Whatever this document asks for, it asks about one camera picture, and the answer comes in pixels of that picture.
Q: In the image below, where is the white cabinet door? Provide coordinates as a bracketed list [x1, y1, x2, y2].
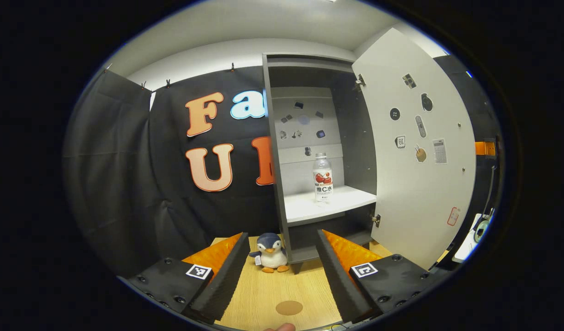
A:
[352, 28, 477, 270]

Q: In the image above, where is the black thin cable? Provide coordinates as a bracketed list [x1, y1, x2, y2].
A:
[486, 165, 497, 217]

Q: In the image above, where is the penguin plush toy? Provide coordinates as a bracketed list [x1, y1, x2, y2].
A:
[249, 233, 290, 274]

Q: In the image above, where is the black backdrop cloth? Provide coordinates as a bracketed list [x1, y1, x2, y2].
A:
[63, 54, 503, 279]

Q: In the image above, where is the white cabinet shelf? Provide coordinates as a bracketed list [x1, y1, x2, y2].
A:
[284, 185, 377, 227]

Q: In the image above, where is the grey cabinet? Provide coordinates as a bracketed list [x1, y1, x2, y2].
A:
[262, 52, 379, 275]

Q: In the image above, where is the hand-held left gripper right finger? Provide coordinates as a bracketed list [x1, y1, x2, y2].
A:
[315, 229, 442, 324]

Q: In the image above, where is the white flat object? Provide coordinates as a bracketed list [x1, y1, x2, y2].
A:
[452, 214, 494, 263]

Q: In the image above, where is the teal round ring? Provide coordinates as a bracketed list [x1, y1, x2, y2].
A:
[474, 216, 491, 243]

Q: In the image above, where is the clear bottle with red label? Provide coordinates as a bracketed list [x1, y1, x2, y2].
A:
[313, 153, 334, 203]

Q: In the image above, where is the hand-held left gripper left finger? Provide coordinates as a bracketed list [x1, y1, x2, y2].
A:
[125, 232, 251, 323]

